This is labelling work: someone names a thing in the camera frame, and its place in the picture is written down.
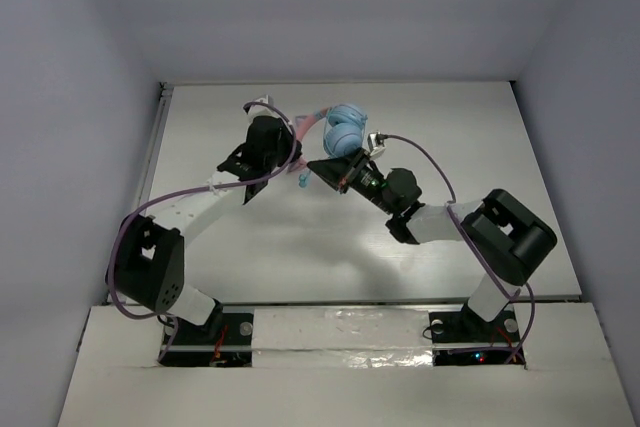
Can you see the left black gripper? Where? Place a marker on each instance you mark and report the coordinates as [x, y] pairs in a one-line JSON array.
[[288, 142]]

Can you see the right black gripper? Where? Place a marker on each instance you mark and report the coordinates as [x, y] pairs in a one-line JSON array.
[[341, 173]]

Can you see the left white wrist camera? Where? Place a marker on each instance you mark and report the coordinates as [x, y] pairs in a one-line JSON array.
[[265, 99]]

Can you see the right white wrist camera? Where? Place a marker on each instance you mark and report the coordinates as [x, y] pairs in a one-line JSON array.
[[376, 144]]

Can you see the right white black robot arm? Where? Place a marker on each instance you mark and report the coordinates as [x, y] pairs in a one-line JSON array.
[[507, 238]]

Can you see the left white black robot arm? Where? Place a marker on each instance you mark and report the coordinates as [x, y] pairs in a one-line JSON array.
[[147, 263]]

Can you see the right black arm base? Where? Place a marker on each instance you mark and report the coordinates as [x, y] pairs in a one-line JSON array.
[[460, 338]]

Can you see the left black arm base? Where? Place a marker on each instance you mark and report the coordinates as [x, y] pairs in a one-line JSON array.
[[224, 341]]

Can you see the aluminium rail left edge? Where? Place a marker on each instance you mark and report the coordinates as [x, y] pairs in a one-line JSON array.
[[149, 163]]

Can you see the white foil-covered foam block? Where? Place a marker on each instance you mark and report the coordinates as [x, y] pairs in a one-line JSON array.
[[340, 337]]

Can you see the aluminium rail front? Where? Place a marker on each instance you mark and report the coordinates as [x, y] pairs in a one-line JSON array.
[[398, 302]]

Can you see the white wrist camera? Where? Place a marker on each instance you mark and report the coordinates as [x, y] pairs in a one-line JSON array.
[[376, 144], [265, 99]]

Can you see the pink blue cat-ear headphones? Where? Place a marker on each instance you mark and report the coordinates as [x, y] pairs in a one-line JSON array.
[[344, 128]]

